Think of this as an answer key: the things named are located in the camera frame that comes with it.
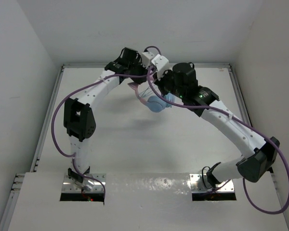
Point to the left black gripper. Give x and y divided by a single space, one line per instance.
137 62

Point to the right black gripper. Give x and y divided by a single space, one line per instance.
159 82

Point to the pink blue cat-ear headphones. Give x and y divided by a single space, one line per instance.
153 103

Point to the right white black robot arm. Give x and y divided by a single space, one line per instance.
257 154

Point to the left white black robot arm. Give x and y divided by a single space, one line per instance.
79 120

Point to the white front cover board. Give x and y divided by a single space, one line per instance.
135 202

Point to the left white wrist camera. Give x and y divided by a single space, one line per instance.
146 58

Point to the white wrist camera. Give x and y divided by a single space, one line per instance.
146 58
161 63

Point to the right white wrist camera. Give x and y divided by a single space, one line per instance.
161 63

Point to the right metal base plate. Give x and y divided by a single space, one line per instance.
199 184

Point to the metal base plate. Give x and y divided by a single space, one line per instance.
88 186
199 184

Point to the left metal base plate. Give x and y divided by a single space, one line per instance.
88 186

